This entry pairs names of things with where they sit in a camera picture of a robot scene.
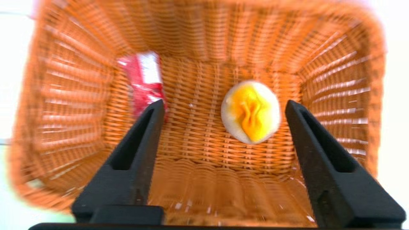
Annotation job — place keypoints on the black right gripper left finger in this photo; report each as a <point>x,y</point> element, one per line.
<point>127,172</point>

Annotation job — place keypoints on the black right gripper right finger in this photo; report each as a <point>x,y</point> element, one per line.
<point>332,185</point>

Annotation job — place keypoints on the white bun with yellow top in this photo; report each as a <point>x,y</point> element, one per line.
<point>250,111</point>

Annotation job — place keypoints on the orange wicker basket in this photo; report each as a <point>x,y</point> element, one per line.
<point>198,166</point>

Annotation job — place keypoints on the red drink carton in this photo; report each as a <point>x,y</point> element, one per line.
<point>145,83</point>

